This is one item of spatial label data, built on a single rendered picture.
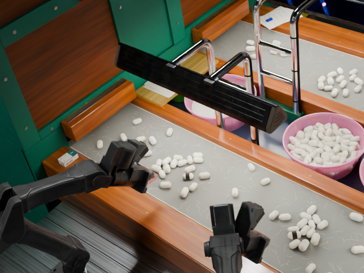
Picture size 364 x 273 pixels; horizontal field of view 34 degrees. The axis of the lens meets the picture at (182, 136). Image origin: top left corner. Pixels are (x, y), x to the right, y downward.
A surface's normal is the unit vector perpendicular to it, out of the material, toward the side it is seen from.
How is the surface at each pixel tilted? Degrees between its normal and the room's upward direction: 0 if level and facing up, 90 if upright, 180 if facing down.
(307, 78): 0
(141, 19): 90
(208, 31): 90
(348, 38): 0
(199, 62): 0
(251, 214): 50
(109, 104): 90
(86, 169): 14
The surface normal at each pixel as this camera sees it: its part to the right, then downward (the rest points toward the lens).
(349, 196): -0.15, -0.75
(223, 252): -0.15, -0.90
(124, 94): 0.73, 0.36
